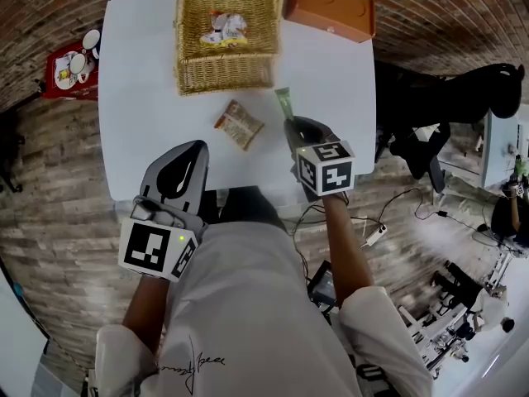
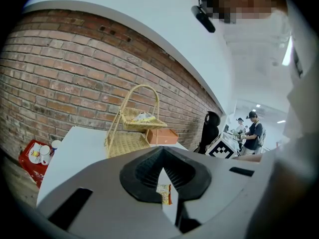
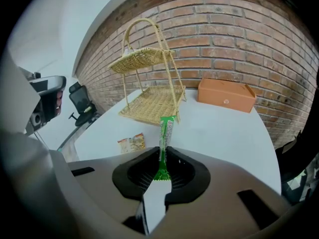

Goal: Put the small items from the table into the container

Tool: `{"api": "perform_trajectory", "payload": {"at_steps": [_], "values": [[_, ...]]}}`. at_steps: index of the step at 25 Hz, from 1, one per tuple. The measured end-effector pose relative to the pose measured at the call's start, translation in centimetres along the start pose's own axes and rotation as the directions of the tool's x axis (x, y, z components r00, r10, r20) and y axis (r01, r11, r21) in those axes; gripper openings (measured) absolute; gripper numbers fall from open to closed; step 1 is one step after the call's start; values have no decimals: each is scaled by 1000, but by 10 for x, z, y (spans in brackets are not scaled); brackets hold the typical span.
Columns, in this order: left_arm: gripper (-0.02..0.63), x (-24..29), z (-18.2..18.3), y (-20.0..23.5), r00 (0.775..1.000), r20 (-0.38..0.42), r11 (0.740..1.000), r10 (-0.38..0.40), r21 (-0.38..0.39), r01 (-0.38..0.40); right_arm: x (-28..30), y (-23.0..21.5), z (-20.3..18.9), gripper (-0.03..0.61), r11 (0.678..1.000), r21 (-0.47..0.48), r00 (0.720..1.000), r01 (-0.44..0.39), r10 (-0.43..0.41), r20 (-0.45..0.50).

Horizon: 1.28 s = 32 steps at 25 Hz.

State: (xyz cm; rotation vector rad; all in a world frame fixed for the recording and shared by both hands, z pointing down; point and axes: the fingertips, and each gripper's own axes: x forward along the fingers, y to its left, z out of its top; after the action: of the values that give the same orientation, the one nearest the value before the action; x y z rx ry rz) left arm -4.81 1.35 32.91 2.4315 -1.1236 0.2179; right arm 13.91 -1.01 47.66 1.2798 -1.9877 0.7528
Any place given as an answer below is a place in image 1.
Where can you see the green snack packet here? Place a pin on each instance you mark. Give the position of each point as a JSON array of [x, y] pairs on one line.
[[285, 101]]

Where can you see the two-tier wicker basket stand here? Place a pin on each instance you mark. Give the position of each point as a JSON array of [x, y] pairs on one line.
[[223, 73]]

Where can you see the person's right forearm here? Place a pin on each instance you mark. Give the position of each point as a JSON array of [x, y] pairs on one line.
[[347, 246]]

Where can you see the black box device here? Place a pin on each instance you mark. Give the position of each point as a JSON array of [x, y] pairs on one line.
[[323, 285]]

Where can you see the white orange snack packet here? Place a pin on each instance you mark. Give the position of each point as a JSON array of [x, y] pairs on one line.
[[225, 29]]

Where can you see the white metal frame equipment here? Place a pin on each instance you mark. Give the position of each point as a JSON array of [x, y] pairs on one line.
[[450, 329]]

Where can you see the person's white shirt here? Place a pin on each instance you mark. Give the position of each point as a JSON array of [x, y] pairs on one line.
[[256, 312]]

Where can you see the white plate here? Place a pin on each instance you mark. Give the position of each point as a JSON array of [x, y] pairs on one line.
[[64, 75]]

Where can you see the black mesh office chair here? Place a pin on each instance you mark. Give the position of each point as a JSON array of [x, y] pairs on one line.
[[10, 147]]

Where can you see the small teal object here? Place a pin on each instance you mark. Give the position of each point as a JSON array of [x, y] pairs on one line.
[[16, 288]]

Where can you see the person's left forearm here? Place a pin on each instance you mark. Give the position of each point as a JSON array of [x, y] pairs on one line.
[[144, 317]]

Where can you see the beige snack packet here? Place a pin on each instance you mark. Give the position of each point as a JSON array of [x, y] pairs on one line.
[[239, 124]]

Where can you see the white cup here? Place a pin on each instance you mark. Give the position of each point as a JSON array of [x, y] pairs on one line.
[[78, 65], [91, 41]]

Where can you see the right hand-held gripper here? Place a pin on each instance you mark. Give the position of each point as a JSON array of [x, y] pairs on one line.
[[330, 172]]

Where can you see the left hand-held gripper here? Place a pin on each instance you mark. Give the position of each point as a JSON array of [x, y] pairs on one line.
[[144, 246]]

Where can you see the red box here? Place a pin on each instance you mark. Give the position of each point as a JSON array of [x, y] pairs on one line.
[[51, 89]]

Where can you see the white power strip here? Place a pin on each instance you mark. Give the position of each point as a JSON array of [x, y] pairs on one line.
[[376, 236]]

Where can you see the black chair with round headrest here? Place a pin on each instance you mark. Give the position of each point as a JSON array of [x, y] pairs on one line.
[[454, 106]]

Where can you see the orange cardboard box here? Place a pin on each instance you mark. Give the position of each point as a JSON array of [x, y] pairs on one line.
[[330, 11]]

